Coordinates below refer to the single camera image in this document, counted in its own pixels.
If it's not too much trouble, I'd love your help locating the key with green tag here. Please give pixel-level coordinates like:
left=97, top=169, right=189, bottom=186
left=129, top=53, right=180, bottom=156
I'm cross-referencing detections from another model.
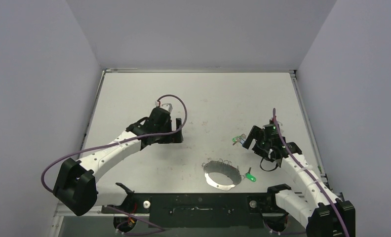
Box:
left=232, top=136, right=242, bottom=146
left=244, top=167, right=257, bottom=182

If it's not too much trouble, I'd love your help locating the key with blue tag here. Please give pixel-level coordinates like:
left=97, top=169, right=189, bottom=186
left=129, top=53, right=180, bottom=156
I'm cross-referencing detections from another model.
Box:
left=239, top=134, right=247, bottom=145

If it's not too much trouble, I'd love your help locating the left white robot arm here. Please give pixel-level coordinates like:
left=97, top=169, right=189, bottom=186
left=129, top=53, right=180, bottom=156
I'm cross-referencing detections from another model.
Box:
left=53, top=104, right=183, bottom=216

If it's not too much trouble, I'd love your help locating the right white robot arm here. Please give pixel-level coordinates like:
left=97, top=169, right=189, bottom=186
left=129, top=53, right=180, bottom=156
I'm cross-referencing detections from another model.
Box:
left=234, top=121, right=356, bottom=237

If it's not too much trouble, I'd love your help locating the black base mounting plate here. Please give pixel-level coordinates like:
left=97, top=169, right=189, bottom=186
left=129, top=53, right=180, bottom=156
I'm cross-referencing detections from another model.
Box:
left=118, top=184, right=291, bottom=229

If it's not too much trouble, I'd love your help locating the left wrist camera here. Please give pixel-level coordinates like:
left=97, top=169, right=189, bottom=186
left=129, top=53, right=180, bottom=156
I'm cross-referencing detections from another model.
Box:
left=155, top=101, right=173, bottom=113

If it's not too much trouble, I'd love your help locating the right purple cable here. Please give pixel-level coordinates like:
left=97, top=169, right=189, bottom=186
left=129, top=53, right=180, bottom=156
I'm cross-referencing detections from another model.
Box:
left=272, top=108, right=351, bottom=237

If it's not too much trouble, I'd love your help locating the purple cable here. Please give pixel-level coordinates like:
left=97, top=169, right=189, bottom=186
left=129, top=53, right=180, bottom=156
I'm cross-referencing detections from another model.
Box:
left=272, top=108, right=351, bottom=237
left=40, top=94, right=188, bottom=194

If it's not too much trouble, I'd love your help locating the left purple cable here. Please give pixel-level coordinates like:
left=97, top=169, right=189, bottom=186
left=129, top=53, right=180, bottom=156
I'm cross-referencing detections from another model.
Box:
left=40, top=94, right=188, bottom=194

